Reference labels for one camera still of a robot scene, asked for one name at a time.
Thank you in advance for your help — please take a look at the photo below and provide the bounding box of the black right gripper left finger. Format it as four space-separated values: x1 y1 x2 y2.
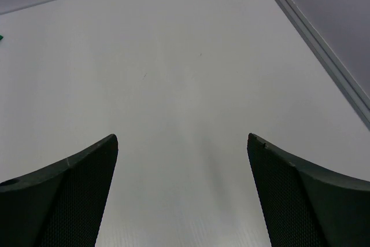
1 134 118 246

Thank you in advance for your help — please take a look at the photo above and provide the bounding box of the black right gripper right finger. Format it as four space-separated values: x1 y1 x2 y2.
247 133 369 246

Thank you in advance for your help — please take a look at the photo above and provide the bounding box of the aluminium frame post right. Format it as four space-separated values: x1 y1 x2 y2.
275 0 369 127

